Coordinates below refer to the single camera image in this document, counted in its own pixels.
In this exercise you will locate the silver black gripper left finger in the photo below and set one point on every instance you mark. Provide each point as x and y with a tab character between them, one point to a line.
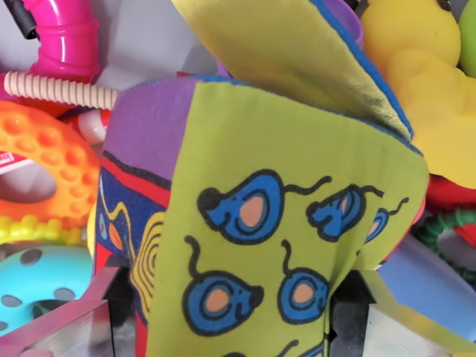
63	331

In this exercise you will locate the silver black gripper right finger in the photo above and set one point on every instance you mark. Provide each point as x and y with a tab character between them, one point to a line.
386	323

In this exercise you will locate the fabric cube with blue mice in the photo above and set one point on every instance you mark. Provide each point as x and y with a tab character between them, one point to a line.
260	156

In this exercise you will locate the blue fabric block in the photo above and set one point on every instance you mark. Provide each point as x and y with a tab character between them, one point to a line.
420	271

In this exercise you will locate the yellow foam ball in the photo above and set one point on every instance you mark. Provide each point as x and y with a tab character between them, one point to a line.
91	227

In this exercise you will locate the red fabric block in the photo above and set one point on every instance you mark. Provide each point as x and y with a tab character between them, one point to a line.
446	191

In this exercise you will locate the yellow rubber figure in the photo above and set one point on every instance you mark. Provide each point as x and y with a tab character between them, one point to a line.
427	93

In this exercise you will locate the wooden stick with red knob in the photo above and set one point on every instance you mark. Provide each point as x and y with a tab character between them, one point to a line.
56	89

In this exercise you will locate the black marker cap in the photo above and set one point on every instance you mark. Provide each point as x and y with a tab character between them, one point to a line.
22	18

